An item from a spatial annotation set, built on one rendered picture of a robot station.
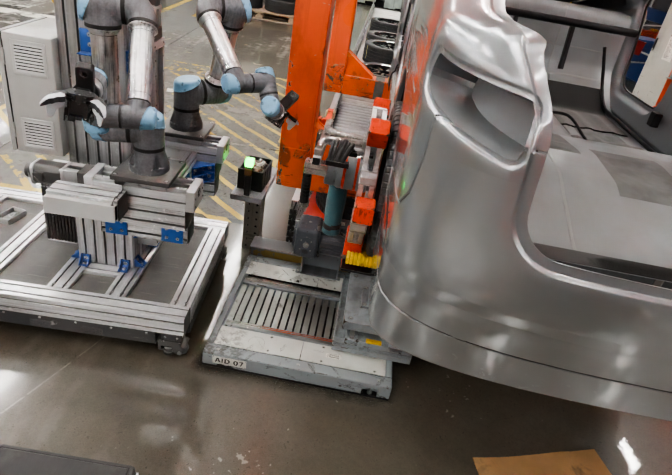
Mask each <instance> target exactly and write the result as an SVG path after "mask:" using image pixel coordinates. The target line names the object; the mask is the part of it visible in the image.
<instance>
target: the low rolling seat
mask: <svg viewBox="0 0 672 475"><path fill-rule="evenodd" d="M0 475H138V473H136V472H135V467H133V466H130V465H124V464H118V463H112V462H106V461H100V460H95V459H89V458H83V457H77V456H71V455H65V454H59V453H53V452H47V451H41V450H35V449H29V448H23V447H17V446H11V445H5V444H2V445H0Z"/></svg>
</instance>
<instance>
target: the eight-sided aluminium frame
mask: <svg viewBox="0 0 672 475"><path fill-rule="evenodd" d="M387 113H388V110H387V109H386V108H380V107H375V106H373V108H372V111H371V118H372V117H373V118H379V119H384V120H387ZM370 149H371V147H370V146H367V145H366V149H365V150H364V155H363V159H364V160H363V165H362V169H361V172H360V177H359V182H358V184H359V186H358V191H356V197H357V196H360V197H361V196H362V191H363V186H364V185H365V186H370V187H369V191H365V198H370V199H372V198H373V194H374V189H375V187H376V183H377V178H378V168H379V162H380V157H381V151H382V149H381V148H377V150H376V155H375V161H374V167H373V171H368V170H367V165H368V160H369V154H370ZM356 197H355V200H356ZM353 209H354V207H353ZM353 209H352V215H353ZM352 215H351V220H350V221H351V223H350V228H349V232H348V237H347V242H349V243H354V244H359V245H361V244H362V242H363V237H364V234H366V230H367V226H368V225H363V224H357V223H353V222H352Z"/></svg>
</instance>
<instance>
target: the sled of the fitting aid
mask: <svg viewBox="0 0 672 475"><path fill-rule="evenodd" d="M349 278H350V275H347V274H344V278H343V283H342V288H341V294H340V300H339V306H338V312H337V318H336V324H335V330H334V336H333V342H332V347H331V349H332V350H337V351H342V352H347V353H352V354H357V355H363V356H368V357H373V358H378V359H383V360H388V361H393V362H398V363H404V364H409V365H410V361H411V358H412V355H410V354H408V353H406V352H404V351H402V350H400V349H398V348H396V347H394V346H392V345H391V344H389V343H388V342H386V341H385V340H383V339H382V338H381V337H380V336H379V335H374V334H369V333H363V332H358V331H353V330H348V329H343V328H342V325H343V318H344V311H345V305H346V298H347V291H348V285H349Z"/></svg>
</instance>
